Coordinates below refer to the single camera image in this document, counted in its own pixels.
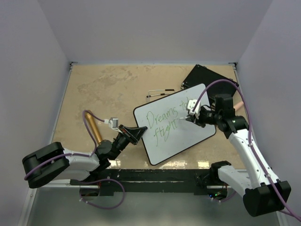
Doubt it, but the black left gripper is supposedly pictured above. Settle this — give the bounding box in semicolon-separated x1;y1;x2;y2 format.
111;124;147;160

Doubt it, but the white whiteboard black frame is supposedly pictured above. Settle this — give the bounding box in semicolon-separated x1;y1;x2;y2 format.
133;84;216;165

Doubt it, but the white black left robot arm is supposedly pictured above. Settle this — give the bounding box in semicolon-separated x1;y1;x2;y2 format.
22;125;148;188

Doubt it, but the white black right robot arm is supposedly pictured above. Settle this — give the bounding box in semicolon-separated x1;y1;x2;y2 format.
185;94;291;217

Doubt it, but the gold toy microphone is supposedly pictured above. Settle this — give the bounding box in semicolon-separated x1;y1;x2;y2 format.
83;110;103;145

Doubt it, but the black ribbed board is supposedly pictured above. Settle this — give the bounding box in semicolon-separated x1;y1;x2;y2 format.
181;65;239;105

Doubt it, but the pink beige cylinder toy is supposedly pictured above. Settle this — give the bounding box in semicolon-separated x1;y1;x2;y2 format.
234;101;244;111

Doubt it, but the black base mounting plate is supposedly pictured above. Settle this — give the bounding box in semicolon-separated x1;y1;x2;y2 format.
70;169;233;200

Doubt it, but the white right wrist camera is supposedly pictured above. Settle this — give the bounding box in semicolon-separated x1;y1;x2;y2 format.
186;99;201;117

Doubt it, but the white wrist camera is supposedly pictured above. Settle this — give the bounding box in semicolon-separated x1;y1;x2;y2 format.
186;99;201;117
104;117;119;131

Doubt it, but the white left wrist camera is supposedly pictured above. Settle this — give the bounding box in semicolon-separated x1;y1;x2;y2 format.
104;117;119;131

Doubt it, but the black wire whiteboard stand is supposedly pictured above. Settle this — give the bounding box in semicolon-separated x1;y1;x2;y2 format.
146;89;175;103

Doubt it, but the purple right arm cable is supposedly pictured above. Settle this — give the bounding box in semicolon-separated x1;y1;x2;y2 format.
191;79;301;216

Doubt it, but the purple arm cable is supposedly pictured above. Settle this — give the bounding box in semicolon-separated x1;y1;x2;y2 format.
191;79;301;216
24;110;126;210

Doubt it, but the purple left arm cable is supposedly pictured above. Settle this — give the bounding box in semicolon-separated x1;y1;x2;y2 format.
24;110;126;210

